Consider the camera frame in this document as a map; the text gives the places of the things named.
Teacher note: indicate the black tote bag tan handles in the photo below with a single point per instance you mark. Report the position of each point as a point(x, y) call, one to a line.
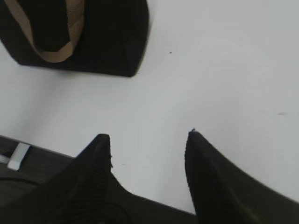
point(100, 36)

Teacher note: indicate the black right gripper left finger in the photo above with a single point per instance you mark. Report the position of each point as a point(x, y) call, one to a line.
point(51, 188)

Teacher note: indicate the white table leg bracket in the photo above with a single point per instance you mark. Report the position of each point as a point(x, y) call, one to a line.
point(17, 157)

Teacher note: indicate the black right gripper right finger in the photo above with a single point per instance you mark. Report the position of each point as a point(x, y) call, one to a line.
point(224, 194)

